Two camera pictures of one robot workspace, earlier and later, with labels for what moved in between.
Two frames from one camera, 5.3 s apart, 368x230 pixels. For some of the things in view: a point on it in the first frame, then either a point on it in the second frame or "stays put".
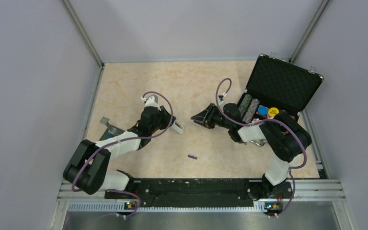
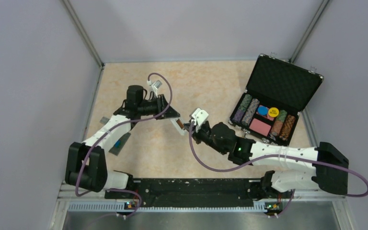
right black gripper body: x=217 y=118 to x=204 y=134
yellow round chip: x=273 y=111 stays put
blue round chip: x=262 y=110 stays put
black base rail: x=195 y=192 stays put
